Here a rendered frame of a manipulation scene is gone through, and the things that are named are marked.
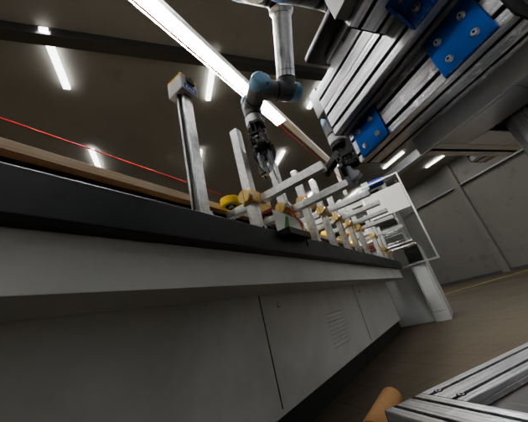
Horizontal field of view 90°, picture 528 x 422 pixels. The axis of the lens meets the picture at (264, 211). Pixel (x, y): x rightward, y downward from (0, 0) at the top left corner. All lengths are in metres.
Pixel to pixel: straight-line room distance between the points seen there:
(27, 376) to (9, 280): 0.25
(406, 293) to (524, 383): 3.01
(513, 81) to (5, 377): 1.01
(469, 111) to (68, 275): 0.78
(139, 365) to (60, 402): 0.16
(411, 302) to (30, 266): 3.54
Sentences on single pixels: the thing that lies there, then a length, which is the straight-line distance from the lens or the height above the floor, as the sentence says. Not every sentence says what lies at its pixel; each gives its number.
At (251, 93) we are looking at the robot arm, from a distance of 1.09.
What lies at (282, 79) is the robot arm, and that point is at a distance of 1.15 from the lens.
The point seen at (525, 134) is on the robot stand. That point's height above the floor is 0.63.
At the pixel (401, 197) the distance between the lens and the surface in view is 3.64.
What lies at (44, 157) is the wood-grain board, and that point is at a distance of 0.81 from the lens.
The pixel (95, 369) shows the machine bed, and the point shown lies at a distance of 0.74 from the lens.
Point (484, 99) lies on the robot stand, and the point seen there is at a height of 0.69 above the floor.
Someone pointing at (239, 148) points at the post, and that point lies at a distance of 1.06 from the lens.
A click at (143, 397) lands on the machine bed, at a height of 0.32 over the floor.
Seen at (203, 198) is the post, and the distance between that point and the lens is 0.74.
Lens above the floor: 0.41
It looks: 23 degrees up
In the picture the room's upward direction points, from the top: 14 degrees counter-clockwise
